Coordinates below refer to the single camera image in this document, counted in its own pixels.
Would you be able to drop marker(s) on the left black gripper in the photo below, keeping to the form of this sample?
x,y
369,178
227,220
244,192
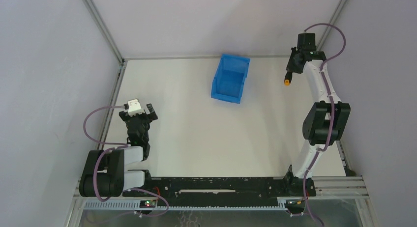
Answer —
x,y
138,117

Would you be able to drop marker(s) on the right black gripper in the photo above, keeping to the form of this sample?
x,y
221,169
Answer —
x,y
293,64

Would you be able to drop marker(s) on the orange black screwdriver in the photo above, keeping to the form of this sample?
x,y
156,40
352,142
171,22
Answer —
x,y
288,78

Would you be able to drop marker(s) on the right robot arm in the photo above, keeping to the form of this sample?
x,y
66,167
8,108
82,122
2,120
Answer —
x,y
327,118

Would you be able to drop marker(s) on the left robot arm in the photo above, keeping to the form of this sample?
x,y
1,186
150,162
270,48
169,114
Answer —
x,y
105,174

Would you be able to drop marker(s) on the blue plastic bin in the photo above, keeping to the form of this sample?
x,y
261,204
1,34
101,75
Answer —
x,y
229,79

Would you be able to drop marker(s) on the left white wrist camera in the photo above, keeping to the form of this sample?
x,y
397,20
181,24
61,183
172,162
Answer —
x,y
133,107

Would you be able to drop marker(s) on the grey slotted cable duct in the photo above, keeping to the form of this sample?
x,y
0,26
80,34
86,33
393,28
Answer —
x,y
140,205

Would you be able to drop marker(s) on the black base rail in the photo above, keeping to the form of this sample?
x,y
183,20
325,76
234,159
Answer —
x,y
225,190

